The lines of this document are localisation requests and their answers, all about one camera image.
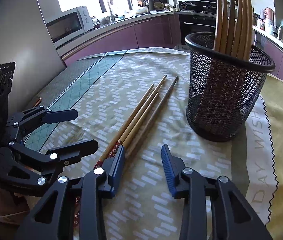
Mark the steel sink faucet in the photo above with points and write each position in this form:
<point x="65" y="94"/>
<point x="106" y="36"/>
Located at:
<point x="111" y="10"/>

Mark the dark wooden chopstick patterned end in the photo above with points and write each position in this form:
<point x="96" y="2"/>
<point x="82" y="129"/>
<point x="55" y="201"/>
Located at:
<point x="157" y="108"/>

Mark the person's left hand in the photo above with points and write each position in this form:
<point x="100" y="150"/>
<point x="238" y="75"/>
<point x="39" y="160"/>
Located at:
<point x="1" y="203"/>

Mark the bundle of wooden chopsticks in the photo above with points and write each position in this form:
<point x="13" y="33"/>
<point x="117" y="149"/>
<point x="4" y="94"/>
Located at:
<point x="231" y="17"/>

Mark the pink base cabinets with sink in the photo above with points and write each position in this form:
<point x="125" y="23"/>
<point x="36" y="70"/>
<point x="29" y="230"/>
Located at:
<point x="121" y="35"/>

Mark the round woven basket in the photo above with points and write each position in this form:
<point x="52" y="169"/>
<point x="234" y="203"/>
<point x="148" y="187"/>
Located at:
<point x="159" y="6"/>

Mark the dark cooking pot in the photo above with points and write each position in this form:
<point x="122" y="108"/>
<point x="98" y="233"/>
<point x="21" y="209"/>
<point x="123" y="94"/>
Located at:
<point x="209" y="7"/>
<point x="187" y="4"/>

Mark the white microwave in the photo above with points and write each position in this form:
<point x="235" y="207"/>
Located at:
<point x="66" y="25"/>

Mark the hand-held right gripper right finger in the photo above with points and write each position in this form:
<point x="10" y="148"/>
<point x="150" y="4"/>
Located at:
<point x="169" y="170"/>

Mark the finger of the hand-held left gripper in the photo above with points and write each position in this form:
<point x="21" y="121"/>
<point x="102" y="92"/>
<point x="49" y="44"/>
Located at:
<point x="61" y="115"/>
<point x="81" y="147"/>

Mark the black mesh holder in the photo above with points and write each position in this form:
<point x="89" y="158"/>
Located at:
<point x="219" y="105"/>

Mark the patterned beige teal tablecloth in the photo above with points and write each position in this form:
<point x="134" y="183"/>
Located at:
<point x="156" y="205"/>

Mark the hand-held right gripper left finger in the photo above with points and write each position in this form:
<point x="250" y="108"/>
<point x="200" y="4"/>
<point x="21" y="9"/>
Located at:
<point x="117" y="165"/>

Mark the pink kettle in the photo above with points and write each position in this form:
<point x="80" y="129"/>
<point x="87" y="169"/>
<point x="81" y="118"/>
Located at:
<point x="269" y="13"/>

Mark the black built-in oven stove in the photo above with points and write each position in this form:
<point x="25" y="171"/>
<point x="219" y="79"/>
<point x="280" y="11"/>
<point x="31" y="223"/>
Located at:
<point x="196" y="25"/>

